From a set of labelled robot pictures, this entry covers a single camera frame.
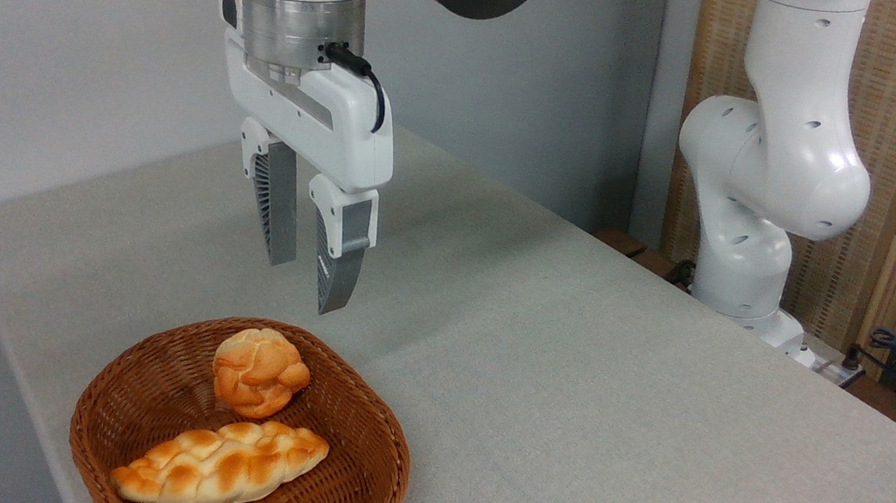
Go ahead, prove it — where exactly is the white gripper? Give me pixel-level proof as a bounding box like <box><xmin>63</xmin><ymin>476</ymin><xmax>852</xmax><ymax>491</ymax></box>
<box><xmin>181</xmin><ymin>0</ymin><xmax>415</xmax><ymax>323</ymax></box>

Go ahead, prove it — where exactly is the round knotted bread roll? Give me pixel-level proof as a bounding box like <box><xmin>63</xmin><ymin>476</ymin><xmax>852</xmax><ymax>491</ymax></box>
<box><xmin>206</xmin><ymin>321</ymin><xmax>318</xmax><ymax>427</ymax></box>

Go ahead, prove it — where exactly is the long braided bread loaf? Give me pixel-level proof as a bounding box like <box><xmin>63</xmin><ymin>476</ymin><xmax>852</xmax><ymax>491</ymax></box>
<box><xmin>106</xmin><ymin>400</ymin><xmax>333</xmax><ymax>503</ymax></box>

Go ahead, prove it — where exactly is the brown wicker basket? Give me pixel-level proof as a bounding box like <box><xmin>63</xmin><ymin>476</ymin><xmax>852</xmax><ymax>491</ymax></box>
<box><xmin>59</xmin><ymin>295</ymin><xmax>428</xmax><ymax>503</ymax></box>

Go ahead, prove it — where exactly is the grey tablecloth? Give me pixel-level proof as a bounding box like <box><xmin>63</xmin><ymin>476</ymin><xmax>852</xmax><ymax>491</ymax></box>
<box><xmin>0</xmin><ymin>72</ymin><xmax>896</xmax><ymax>503</ymax></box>

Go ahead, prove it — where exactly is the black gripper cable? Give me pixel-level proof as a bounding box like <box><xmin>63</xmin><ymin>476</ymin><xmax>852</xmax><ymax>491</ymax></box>
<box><xmin>314</xmin><ymin>40</ymin><xmax>396</xmax><ymax>136</ymax></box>

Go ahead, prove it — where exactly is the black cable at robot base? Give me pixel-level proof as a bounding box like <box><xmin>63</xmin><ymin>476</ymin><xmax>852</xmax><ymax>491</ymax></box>
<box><xmin>665</xmin><ymin>256</ymin><xmax>699</xmax><ymax>290</ymax></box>

